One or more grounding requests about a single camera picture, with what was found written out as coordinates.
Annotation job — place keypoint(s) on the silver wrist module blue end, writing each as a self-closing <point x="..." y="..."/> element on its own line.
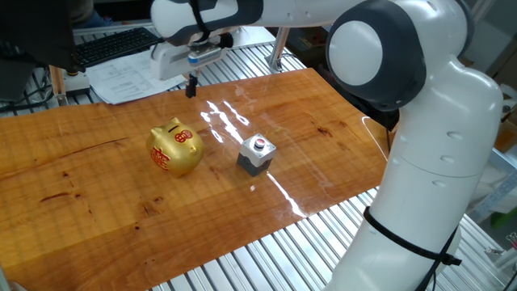
<point x="206" y="56"/>

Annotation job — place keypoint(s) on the white stand with base plate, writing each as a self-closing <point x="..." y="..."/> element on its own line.
<point x="252" y="36"/>

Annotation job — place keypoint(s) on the gold piggy bank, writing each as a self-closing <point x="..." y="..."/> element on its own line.
<point x="175" y="149"/>

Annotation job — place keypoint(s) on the brown wooden rod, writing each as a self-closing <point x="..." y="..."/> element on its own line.
<point x="57" y="85"/>

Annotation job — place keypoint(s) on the wood grain vinyl mat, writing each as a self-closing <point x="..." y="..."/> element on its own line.
<point x="121" y="210"/>

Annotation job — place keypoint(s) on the black computer keyboard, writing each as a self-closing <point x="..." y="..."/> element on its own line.
<point x="117" y="46"/>

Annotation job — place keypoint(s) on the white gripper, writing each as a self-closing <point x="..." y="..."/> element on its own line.
<point x="167" y="60"/>

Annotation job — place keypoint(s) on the black monitor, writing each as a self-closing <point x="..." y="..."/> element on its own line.
<point x="36" y="32"/>

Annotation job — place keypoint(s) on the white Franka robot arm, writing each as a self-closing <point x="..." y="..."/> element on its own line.
<point x="436" y="141"/>

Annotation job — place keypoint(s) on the aluminium profile rail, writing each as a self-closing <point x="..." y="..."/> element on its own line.
<point x="113" y="27"/>

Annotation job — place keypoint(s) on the aluminium post with bracket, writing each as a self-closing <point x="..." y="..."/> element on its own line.
<point x="279" y="50"/>

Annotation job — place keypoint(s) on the printed paper sheets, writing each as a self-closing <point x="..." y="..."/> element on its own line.
<point x="121" y="81"/>

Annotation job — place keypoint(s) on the grey red push button box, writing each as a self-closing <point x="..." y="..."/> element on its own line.
<point x="255" y="157"/>

